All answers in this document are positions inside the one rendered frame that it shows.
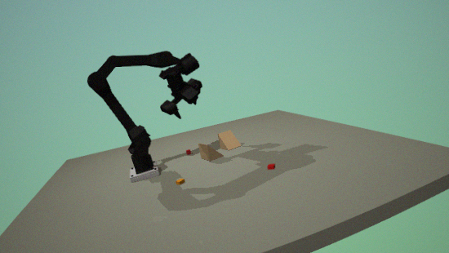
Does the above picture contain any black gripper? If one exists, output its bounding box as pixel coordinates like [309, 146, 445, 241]
[160, 78, 202, 119]

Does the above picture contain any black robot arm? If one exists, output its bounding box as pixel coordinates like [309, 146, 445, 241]
[87, 51, 201, 174]

